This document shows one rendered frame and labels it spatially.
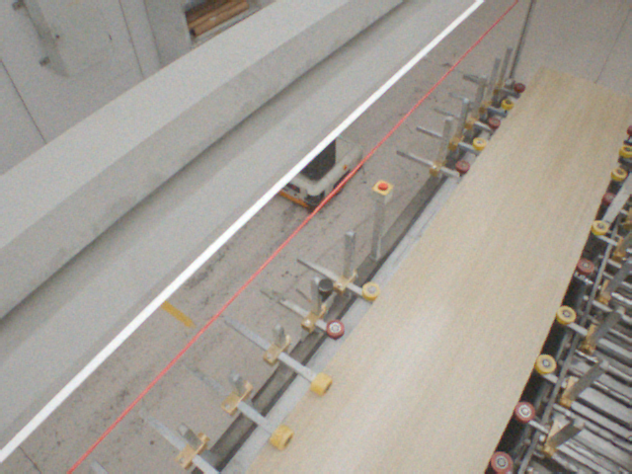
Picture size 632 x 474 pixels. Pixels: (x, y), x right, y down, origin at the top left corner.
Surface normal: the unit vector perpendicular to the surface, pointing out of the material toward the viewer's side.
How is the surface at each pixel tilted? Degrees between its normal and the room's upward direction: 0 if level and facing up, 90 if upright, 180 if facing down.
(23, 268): 90
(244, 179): 61
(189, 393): 0
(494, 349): 0
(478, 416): 0
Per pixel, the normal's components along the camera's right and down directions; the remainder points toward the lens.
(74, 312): 0.69, 0.07
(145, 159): 0.81, 0.44
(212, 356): -0.03, -0.63
